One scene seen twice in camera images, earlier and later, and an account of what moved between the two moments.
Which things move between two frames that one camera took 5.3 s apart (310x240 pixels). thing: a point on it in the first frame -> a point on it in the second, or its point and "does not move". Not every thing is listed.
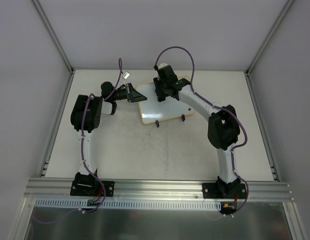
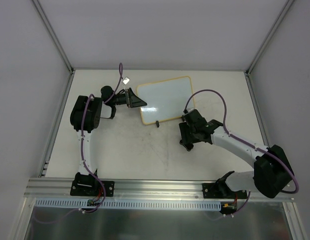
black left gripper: x=130 y=92 -> x=129 y=98
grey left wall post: x=53 y=33 does not move
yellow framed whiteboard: x=151 y=110 does not move
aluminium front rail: x=271 y=190 does not move
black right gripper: x=159 y=89 -> x=184 y=135
